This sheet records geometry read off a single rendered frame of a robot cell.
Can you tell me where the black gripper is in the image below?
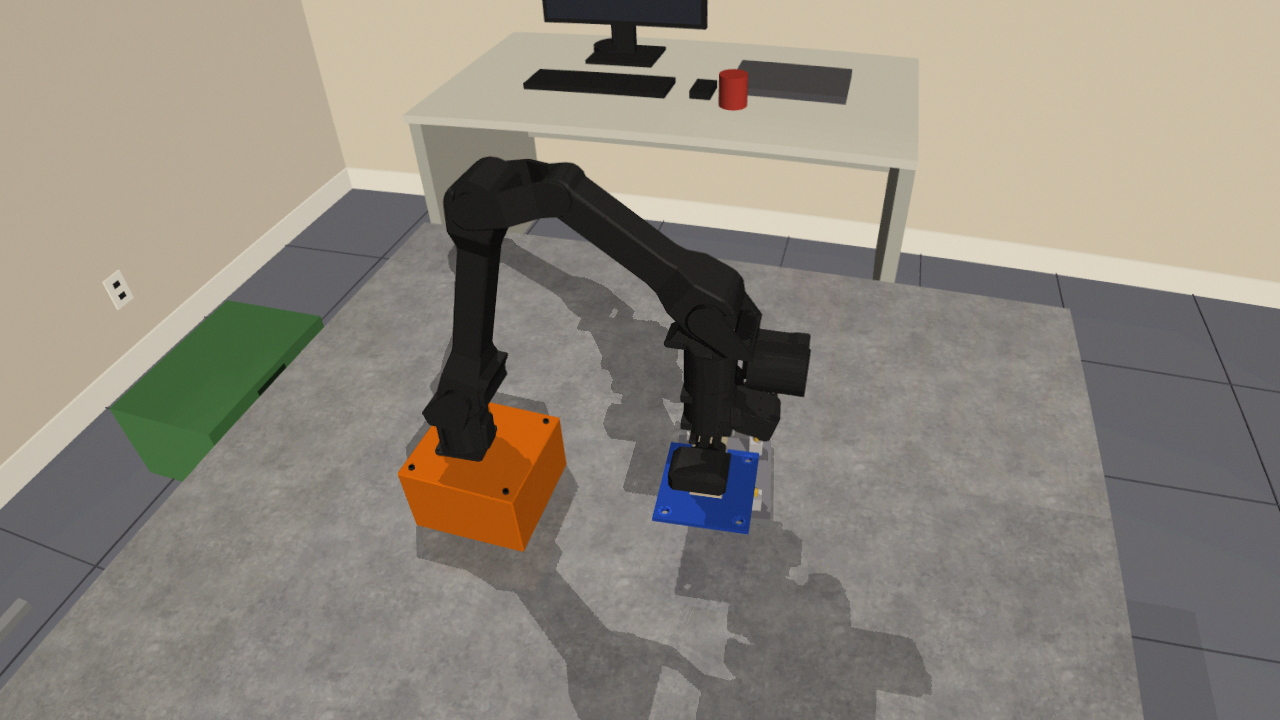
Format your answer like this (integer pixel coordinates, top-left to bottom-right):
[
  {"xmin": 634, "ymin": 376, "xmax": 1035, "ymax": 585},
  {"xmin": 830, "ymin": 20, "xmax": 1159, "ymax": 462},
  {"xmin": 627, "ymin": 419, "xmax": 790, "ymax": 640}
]
[{"xmin": 668, "ymin": 366, "xmax": 744, "ymax": 496}]

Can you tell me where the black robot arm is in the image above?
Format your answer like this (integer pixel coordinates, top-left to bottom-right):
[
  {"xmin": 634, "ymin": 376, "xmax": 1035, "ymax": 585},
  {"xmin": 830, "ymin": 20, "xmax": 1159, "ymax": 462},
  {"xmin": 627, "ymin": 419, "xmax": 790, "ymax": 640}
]
[{"xmin": 422, "ymin": 158, "xmax": 812, "ymax": 462}]

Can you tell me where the blue plate with beige square handle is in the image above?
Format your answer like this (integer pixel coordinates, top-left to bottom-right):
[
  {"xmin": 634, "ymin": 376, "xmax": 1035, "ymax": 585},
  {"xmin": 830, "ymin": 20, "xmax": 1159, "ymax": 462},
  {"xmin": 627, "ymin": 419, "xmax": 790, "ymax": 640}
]
[{"xmin": 652, "ymin": 437, "xmax": 759, "ymax": 536}]

